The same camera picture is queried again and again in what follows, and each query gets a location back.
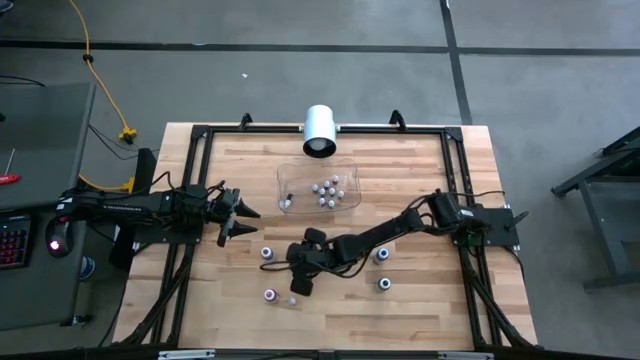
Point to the large purple food coloring bottle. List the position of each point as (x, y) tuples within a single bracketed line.
[(267, 253)]

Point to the silver metal bracket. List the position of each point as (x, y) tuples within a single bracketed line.
[(185, 355), (465, 356)]

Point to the black upright box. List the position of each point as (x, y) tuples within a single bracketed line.
[(145, 167)]

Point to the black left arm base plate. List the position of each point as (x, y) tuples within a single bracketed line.
[(165, 238)]

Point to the large pink food coloring bottle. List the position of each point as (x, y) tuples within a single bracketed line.
[(270, 295)]

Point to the black computer mouse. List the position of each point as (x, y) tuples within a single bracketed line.
[(60, 235)]

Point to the black caster wheel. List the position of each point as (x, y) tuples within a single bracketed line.
[(84, 319)]

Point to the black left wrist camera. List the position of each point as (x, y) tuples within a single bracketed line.
[(229, 199)]

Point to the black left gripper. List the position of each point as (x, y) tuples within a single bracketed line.
[(210, 212)]

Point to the large blue food coloring bottle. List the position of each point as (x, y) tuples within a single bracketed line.
[(382, 255)]

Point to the black aluminium table frame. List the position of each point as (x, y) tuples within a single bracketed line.
[(380, 131)]

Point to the grey metal cart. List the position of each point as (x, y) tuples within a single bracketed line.
[(596, 225)]

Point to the black frame clamp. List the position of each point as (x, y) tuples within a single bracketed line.
[(245, 121), (397, 120)]

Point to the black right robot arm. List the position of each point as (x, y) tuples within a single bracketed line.
[(380, 232)]

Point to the backlit black keyboard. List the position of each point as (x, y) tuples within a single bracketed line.
[(14, 245)]

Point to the blue and white cup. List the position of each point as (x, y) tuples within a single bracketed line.
[(88, 267)]

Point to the large black food coloring bottle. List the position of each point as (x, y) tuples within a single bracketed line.
[(384, 284)]

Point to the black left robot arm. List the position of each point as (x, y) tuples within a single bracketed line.
[(130, 206)]

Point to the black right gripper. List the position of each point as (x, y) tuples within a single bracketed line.
[(302, 286)]

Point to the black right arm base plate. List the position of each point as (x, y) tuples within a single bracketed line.
[(500, 227)]

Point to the clear plastic bin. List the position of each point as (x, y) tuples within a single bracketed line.
[(300, 175)]

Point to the grey desk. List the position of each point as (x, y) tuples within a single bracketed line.
[(45, 125)]

